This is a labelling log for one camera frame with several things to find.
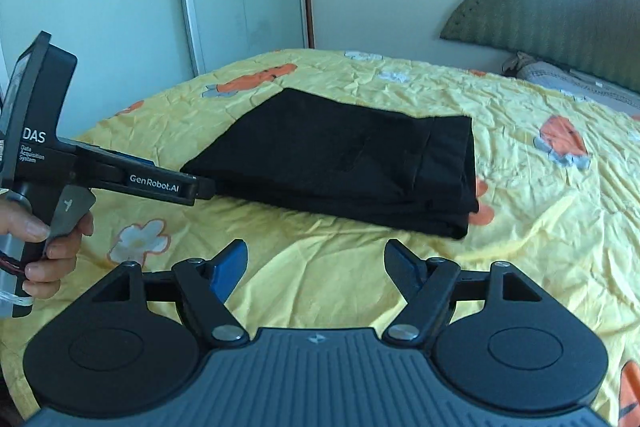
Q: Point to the yellow flower-print bed sheet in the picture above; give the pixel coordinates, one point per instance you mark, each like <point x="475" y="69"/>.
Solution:
<point x="320" y="277"/>

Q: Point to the person's left hand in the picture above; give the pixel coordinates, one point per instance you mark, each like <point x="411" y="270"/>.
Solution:
<point x="55" y="252"/>

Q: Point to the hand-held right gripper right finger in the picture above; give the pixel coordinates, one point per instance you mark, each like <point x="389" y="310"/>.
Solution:
<point x="406" y="269"/>

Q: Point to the green padded headboard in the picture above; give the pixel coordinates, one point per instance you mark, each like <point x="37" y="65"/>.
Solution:
<point x="565" y="7"/>

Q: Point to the black pants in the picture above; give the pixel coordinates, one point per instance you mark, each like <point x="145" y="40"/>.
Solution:
<point x="350" y="157"/>

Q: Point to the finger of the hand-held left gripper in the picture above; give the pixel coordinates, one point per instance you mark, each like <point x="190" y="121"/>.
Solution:
<point x="150" y="179"/>

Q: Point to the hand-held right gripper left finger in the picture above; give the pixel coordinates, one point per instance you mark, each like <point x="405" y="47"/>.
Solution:
<point x="227" y="272"/>

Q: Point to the grey-blue pillow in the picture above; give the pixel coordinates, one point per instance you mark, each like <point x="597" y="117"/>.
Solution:
<point x="575" y="79"/>

